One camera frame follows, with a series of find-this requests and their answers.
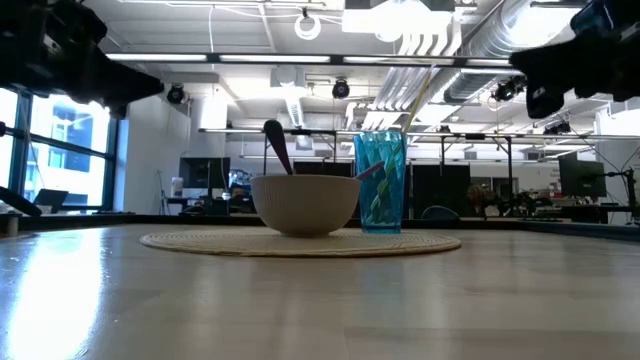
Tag white coiled cable ring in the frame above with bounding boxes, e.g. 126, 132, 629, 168
293, 13, 323, 42

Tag dark chair back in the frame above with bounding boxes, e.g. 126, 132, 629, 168
421, 205, 462, 222

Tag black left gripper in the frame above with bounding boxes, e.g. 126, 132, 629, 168
47, 0, 165, 120

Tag silver ventilation duct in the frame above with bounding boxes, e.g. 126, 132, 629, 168
442, 0, 539, 104

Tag black table frame rails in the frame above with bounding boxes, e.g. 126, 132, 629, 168
0, 213, 640, 244

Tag background robot arms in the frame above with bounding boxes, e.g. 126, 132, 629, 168
492, 189, 551, 219

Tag slender purple utensil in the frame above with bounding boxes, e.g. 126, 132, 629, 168
353, 160, 387, 182

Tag overhead beam with light strips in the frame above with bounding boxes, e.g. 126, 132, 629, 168
104, 52, 511, 69

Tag window with dark frame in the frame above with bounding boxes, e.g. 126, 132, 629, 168
0, 87, 120, 214

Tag wooden chopstick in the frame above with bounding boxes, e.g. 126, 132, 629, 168
367, 63, 436, 226

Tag blue translucent plastic cup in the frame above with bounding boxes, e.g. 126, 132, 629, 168
352, 129, 409, 235

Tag metal spoon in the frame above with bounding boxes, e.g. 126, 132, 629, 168
262, 118, 295, 177

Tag black diagonal frame strut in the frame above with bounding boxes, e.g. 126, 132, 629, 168
0, 185, 44, 218

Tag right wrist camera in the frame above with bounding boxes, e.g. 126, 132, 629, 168
571, 0, 618, 37

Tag white ribbed bowl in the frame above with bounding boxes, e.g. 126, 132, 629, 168
249, 173, 362, 239

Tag black computer monitor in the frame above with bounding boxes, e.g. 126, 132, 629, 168
558, 151, 608, 199
178, 156, 232, 190

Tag person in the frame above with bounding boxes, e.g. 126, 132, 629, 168
467, 184, 489, 216
228, 182, 251, 215

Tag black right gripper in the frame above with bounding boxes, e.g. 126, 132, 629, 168
509, 24, 640, 120

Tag open dark laptop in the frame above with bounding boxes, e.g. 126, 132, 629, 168
32, 188, 70, 215

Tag round woven straw placemat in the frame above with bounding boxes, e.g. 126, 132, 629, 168
139, 227, 463, 259

